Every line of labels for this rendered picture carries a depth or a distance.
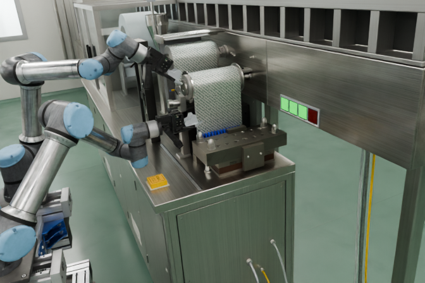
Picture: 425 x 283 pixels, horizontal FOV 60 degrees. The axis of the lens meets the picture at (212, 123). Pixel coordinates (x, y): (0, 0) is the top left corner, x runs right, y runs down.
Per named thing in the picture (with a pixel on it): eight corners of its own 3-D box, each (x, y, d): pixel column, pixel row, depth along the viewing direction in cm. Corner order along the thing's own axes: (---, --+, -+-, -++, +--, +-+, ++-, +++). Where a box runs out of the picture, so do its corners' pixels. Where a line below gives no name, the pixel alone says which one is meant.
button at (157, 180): (147, 182, 158) (146, 177, 157) (162, 177, 160) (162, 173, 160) (151, 189, 152) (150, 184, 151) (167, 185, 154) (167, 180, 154)
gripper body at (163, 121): (184, 114, 159) (158, 119, 154) (186, 132, 162) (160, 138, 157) (179, 109, 165) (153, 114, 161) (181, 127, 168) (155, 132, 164)
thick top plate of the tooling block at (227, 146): (193, 153, 166) (191, 140, 164) (267, 133, 181) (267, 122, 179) (207, 167, 152) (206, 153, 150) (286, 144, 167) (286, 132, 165)
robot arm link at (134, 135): (121, 142, 159) (118, 124, 156) (146, 136, 163) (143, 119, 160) (125, 148, 152) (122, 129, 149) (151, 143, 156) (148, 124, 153)
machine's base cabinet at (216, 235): (99, 161, 389) (83, 82, 358) (157, 146, 413) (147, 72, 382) (182, 366, 173) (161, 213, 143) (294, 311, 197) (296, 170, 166)
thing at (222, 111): (197, 137, 170) (193, 99, 163) (241, 126, 178) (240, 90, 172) (197, 138, 169) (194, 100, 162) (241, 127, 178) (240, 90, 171)
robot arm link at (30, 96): (11, 165, 175) (4, 53, 153) (31, 151, 188) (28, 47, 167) (34, 171, 173) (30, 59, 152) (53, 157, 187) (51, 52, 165)
